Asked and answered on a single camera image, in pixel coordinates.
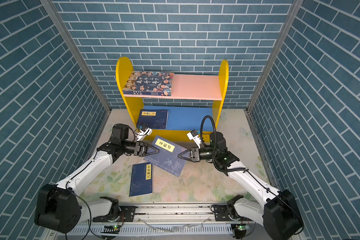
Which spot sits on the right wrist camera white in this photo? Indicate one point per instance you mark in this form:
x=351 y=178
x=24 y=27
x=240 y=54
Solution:
x=194 y=136

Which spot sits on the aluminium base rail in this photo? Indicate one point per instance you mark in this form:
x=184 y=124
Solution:
x=166 y=220

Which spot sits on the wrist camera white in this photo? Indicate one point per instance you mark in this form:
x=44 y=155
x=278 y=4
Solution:
x=144 y=131
x=194 y=136

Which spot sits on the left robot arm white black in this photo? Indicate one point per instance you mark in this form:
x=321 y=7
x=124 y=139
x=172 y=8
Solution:
x=78 y=186

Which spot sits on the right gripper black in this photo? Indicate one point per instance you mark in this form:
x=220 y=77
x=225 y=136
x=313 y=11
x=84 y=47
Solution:
x=193 y=150

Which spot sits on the blue book yellow label Yijing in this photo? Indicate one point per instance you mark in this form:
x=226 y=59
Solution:
x=152 y=127

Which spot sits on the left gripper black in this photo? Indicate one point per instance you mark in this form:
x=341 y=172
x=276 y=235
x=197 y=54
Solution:
x=140 y=149

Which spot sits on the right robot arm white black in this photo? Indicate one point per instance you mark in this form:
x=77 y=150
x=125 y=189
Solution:
x=258 y=186

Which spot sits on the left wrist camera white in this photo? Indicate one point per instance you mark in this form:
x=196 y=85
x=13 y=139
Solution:
x=144 y=131

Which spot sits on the colourful illustrated thick book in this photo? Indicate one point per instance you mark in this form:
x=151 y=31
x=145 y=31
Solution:
x=149 y=84

